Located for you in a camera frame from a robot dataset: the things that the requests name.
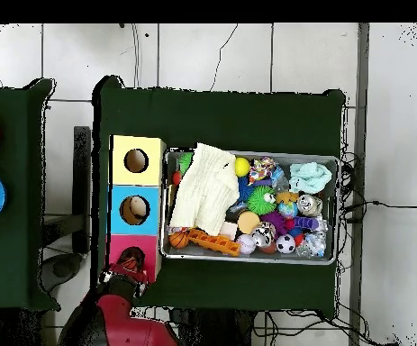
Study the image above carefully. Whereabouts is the colourful patterned cloth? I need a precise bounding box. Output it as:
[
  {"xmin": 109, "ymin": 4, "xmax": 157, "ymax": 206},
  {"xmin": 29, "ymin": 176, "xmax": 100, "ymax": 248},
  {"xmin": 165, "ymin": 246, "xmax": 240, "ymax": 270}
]
[{"xmin": 247, "ymin": 156, "xmax": 276, "ymax": 186}]

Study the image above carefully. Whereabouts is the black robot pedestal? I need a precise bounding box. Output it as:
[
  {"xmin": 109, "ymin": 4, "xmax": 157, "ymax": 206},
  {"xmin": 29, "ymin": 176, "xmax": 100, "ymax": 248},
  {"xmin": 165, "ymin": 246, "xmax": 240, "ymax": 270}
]
[{"xmin": 178, "ymin": 308, "xmax": 257, "ymax": 346}]

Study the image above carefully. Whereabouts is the green spiky toy with eyes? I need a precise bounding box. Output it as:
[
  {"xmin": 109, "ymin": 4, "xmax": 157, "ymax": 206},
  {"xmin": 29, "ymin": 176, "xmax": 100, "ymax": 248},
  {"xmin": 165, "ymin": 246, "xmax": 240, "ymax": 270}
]
[{"xmin": 246, "ymin": 185, "xmax": 277, "ymax": 216}]

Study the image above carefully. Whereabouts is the purple bumpy ball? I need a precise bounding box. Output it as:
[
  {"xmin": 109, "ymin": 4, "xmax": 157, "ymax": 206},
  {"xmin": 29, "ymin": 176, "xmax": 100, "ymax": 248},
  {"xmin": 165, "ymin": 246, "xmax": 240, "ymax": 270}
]
[{"xmin": 259, "ymin": 211, "xmax": 288, "ymax": 237}]

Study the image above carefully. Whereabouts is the black power cable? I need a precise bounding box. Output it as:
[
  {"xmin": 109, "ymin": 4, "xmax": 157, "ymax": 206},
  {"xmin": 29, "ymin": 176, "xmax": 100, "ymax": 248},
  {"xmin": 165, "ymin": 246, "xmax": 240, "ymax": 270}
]
[{"xmin": 341, "ymin": 200, "xmax": 417, "ymax": 214}]

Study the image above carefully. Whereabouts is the cream knitted cloth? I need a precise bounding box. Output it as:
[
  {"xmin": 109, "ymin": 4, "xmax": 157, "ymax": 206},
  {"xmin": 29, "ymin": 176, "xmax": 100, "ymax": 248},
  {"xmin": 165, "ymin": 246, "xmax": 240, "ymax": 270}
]
[{"xmin": 168, "ymin": 142, "xmax": 241, "ymax": 238}]

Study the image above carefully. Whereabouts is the yellow ball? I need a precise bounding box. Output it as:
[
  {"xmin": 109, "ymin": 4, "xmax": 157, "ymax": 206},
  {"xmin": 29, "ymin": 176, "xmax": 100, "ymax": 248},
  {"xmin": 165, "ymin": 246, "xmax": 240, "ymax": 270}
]
[{"xmin": 233, "ymin": 157, "xmax": 251, "ymax": 178}]

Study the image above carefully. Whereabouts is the small soccer ball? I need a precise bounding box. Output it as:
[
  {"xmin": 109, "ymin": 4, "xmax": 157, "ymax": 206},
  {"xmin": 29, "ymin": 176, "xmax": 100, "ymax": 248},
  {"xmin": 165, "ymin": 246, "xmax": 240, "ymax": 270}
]
[{"xmin": 275, "ymin": 233, "xmax": 297, "ymax": 254}]

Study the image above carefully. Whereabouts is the small globe ball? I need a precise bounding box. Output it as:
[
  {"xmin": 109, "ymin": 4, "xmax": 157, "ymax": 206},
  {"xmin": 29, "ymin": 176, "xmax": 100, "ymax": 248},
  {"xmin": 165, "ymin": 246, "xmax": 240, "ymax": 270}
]
[{"xmin": 277, "ymin": 201, "xmax": 299, "ymax": 220}]

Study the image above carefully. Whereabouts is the light blue cloth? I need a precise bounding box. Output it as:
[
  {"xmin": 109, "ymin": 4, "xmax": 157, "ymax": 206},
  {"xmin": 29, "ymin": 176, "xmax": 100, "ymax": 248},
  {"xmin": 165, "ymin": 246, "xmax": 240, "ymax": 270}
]
[{"xmin": 287, "ymin": 161, "xmax": 333, "ymax": 195}]

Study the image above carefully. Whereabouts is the orange plastic block tray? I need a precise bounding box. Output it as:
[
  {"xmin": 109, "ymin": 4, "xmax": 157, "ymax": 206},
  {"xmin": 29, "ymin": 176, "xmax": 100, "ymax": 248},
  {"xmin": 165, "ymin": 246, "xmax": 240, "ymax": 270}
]
[{"xmin": 186, "ymin": 228, "xmax": 242, "ymax": 258}]

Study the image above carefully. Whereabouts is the dark green table cloth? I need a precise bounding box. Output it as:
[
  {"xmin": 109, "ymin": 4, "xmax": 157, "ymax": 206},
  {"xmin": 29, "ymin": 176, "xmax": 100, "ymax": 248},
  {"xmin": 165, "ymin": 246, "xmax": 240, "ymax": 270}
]
[
  {"xmin": 0, "ymin": 77, "xmax": 61, "ymax": 312},
  {"xmin": 90, "ymin": 74, "xmax": 347, "ymax": 319}
]

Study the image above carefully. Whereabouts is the wooden box with three holes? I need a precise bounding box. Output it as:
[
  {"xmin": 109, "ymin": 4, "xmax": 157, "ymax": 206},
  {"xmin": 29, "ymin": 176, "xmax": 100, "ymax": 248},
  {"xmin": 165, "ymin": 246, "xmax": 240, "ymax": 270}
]
[{"xmin": 105, "ymin": 134, "xmax": 167, "ymax": 284}]

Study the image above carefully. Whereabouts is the clear mesh bin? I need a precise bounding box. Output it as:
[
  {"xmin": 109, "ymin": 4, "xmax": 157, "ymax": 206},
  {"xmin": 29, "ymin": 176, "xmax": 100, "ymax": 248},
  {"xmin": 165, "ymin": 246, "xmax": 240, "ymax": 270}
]
[{"xmin": 159, "ymin": 148, "xmax": 340, "ymax": 267}]

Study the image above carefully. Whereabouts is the silver drink can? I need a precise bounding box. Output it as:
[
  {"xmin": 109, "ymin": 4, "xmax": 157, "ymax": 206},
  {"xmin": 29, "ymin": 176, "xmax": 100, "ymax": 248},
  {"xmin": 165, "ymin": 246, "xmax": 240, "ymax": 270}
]
[{"xmin": 296, "ymin": 194, "xmax": 323, "ymax": 218}]

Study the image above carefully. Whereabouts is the orange striped tiger plush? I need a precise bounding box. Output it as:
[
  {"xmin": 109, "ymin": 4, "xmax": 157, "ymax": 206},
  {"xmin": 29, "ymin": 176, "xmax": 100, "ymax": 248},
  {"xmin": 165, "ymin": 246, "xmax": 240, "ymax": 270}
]
[{"xmin": 116, "ymin": 246, "xmax": 146, "ymax": 272}]

